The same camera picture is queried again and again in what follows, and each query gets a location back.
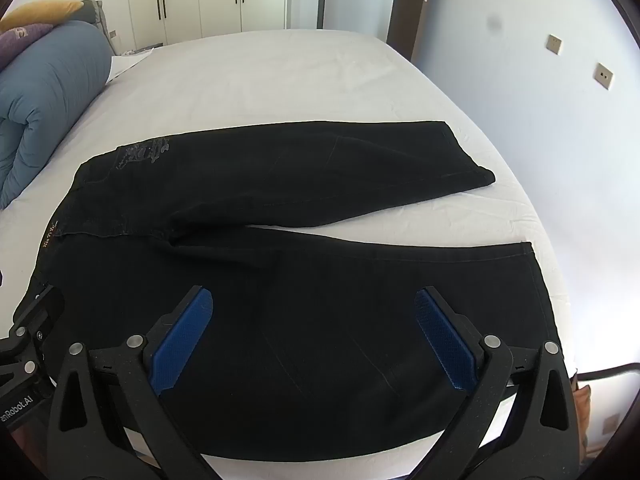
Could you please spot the white bed sheet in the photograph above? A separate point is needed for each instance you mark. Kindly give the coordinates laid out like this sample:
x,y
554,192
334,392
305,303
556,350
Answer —
x,y
275,75

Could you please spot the white pillow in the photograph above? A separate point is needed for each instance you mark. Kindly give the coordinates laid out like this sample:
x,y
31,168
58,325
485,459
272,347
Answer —
x,y
125,65

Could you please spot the black denim pants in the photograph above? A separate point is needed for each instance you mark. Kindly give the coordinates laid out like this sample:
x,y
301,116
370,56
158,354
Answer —
x,y
300,185

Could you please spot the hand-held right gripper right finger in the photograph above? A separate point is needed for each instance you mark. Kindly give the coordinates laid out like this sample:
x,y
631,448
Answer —
x,y
447,340

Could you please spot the beige wall socket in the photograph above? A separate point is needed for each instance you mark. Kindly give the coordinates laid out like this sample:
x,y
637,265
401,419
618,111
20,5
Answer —
x,y
604,76

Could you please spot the purple pillow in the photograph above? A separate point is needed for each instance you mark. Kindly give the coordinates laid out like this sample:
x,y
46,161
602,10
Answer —
x,y
20,42

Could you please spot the blue pillow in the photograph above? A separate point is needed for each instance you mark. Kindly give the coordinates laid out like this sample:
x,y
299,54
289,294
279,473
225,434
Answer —
x,y
45,90

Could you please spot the brown door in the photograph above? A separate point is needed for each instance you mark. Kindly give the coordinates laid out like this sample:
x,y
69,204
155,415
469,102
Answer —
x,y
405,20

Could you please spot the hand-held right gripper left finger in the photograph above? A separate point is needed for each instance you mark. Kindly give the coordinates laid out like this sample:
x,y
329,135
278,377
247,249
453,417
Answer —
x,y
182,340

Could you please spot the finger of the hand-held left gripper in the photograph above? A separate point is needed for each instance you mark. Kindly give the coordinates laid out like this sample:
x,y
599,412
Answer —
x,y
42,315

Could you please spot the yellow pillow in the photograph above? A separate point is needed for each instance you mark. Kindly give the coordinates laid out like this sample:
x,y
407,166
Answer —
x,y
40,15

